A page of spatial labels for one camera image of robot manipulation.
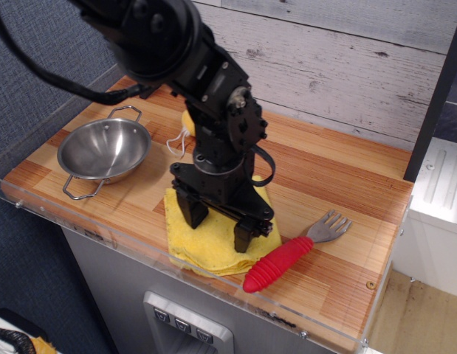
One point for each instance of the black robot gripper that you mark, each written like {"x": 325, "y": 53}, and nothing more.
{"x": 229, "y": 190}

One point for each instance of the yellow towel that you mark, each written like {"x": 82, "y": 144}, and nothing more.
{"x": 211, "y": 246}

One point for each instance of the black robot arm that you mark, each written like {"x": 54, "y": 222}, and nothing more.
{"x": 166, "y": 42}

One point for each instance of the yellow plush toy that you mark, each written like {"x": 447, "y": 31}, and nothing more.
{"x": 187, "y": 130}

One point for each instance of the silver dispenser button panel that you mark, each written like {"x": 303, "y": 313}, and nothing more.
{"x": 177, "y": 329}

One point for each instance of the grey toy fridge cabinet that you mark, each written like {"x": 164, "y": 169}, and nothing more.
{"x": 118, "y": 284}

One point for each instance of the white box at right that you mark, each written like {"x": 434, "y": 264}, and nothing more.
{"x": 426, "y": 248}

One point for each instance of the clear acrylic edge guard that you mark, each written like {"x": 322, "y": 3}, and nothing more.
{"x": 328, "y": 297}

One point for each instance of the black and yellow object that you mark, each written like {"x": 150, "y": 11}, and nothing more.
{"x": 17, "y": 342}

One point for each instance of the fork with red handle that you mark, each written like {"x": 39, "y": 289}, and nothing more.
{"x": 274, "y": 265}

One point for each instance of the stainless steel bowl with handles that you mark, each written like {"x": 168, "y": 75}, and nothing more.
{"x": 105, "y": 151}

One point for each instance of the black right vertical post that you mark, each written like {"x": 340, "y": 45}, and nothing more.
{"x": 431, "y": 120}

